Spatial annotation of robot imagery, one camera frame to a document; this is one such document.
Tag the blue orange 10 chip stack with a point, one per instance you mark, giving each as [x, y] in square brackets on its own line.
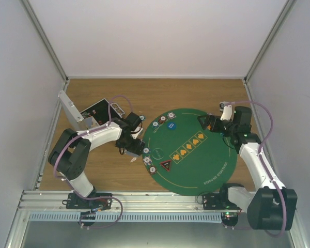
[171, 115]

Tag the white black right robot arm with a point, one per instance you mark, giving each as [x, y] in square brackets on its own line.
[273, 205]

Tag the clear round dealer button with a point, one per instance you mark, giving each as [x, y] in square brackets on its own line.
[157, 153]

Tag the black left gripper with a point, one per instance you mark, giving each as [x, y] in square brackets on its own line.
[134, 149]

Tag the black red triangular all-in button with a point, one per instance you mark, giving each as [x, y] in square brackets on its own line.
[166, 165]

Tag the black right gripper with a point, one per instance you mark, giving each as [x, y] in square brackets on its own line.
[209, 118]

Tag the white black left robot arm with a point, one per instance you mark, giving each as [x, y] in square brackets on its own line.
[70, 153]

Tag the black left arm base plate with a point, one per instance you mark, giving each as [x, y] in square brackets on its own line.
[75, 202]

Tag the round green poker mat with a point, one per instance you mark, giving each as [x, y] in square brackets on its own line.
[201, 160]

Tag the grey slotted cable duct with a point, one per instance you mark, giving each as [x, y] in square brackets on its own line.
[172, 217]

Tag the blue small blind button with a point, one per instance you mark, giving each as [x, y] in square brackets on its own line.
[171, 125]

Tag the blue 50 chips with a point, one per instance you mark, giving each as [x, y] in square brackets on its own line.
[146, 150]
[155, 124]

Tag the red 100 chip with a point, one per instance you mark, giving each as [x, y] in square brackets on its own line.
[162, 119]
[152, 170]

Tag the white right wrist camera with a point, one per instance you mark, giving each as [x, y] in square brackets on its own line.
[226, 110]

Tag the silver aluminium poker case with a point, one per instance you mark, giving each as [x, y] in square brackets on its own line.
[91, 117]

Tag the blue playing card deck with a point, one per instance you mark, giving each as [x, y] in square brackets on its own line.
[130, 154]

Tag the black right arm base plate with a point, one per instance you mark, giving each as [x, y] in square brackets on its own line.
[213, 201]

